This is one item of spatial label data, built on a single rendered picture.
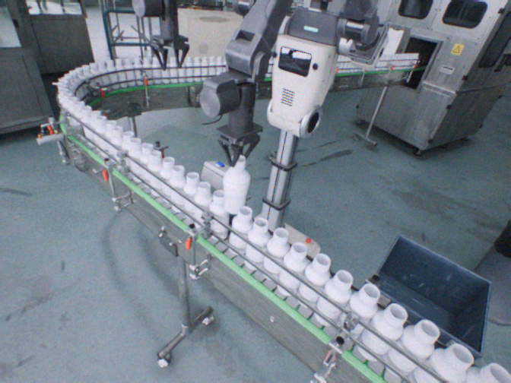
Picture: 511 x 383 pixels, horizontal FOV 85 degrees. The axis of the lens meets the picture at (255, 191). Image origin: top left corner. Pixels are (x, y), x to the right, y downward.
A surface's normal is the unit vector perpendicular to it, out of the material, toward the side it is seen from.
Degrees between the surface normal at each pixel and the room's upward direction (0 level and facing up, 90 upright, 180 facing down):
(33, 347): 0
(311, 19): 90
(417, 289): 90
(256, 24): 53
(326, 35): 90
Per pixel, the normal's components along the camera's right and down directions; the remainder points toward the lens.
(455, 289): -0.63, 0.41
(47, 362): 0.11, -0.79
